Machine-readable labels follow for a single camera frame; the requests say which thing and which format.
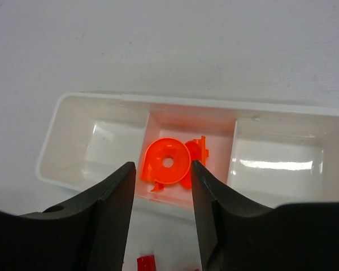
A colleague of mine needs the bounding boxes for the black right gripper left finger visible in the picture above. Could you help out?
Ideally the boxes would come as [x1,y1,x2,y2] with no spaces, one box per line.
[0,162,136,270]

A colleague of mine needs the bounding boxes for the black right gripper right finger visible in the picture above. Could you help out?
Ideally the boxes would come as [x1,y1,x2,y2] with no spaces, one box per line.
[192,161,339,270]

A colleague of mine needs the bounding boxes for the orange spiral lego piece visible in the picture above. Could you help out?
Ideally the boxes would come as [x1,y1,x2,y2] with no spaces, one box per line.
[140,137,191,192]

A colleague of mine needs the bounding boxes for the red curved lego piece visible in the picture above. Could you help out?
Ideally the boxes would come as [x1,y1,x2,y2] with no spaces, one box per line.
[137,255,157,271]

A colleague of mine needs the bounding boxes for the white three-compartment tray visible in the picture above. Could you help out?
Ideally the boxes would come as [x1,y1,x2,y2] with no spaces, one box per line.
[36,93,339,210]

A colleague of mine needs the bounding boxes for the orange spiral piece in tray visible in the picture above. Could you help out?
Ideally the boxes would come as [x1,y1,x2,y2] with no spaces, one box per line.
[180,136,209,190]

